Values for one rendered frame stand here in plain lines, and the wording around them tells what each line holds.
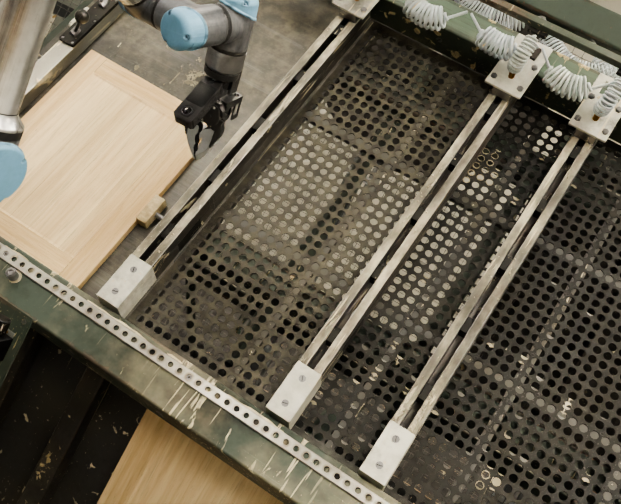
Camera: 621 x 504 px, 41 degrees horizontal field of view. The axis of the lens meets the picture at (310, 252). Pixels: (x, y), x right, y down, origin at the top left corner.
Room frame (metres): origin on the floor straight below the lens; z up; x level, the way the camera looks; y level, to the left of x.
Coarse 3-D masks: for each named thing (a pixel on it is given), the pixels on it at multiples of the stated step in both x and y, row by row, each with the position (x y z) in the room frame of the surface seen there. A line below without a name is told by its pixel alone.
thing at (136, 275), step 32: (352, 0) 2.29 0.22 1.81; (352, 32) 2.30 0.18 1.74; (320, 64) 2.20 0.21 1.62; (288, 96) 2.14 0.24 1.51; (256, 128) 2.08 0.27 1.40; (224, 160) 2.02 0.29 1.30; (192, 192) 1.96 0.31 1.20; (224, 192) 2.02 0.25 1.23; (160, 224) 1.90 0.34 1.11; (192, 224) 1.93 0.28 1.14; (160, 256) 1.85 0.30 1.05; (128, 288) 1.80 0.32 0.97
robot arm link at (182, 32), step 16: (160, 0) 1.52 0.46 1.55; (176, 0) 1.52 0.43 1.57; (160, 16) 1.52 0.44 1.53; (176, 16) 1.46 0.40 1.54; (192, 16) 1.47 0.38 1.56; (208, 16) 1.50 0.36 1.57; (224, 16) 1.53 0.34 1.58; (176, 32) 1.47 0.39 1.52; (192, 32) 1.47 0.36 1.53; (208, 32) 1.50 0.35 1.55; (224, 32) 1.53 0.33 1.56; (176, 48) 1.48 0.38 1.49; (192, 48) 1.50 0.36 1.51
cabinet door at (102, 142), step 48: (48, 96) 2.15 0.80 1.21; (96, 96) 2.16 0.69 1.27; (144, 96) 2.17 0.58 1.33; (48, 144) 2.07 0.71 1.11; (96, 144) 2.08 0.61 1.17; (144, 144) 2.09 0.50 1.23; (48, 192) 1.99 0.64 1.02; (96, 192) 2.00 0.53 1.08; (144, 192) 2.01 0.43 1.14; (48, 240) 1.91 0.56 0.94; (96, 240) 1.92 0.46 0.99
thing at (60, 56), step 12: (120, 12) 2.34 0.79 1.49; (108, 24) 2.32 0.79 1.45; (96, 36) 2.29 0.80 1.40; (60, 48) 2.22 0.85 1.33; (72, 48) 2.22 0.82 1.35; (84, 48) 2.26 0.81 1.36; (48, 60) 2.19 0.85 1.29; (60, 60) 2.19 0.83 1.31; (72, 60) 2.24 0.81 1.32; (36, 72) 2.16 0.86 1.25; (48, 72) 2.17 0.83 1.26; (60, 72) 2.21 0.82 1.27; (36, 84) 2.14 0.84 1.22; (48, 84) 2.19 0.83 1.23; (24, 96) 2.12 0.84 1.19; (36, 96) 2.17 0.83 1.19; (24, 108) 2.14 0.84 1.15
